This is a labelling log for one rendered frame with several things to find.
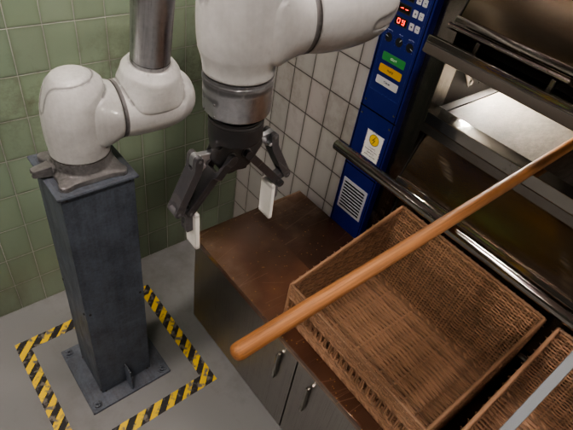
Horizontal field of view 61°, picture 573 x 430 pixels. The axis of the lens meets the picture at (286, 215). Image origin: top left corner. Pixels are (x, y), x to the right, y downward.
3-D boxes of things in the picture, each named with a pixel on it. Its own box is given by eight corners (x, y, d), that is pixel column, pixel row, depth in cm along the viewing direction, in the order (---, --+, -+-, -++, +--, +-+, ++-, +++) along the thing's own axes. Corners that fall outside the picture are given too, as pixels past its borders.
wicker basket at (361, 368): (381, 257, 183) (402, 201, 165) (508, 370, 153) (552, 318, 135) (279, 313, 158) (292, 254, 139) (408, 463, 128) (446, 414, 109)
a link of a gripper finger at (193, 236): (199, 214, 70) (195, 216, 69) (199, 248, 74) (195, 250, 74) (189, 202, 71) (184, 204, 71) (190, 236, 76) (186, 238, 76)
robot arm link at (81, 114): (38, 139, 130) (20, 61, 115) (106, 124, 139) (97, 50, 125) (58, 172, 121) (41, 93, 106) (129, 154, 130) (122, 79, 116)
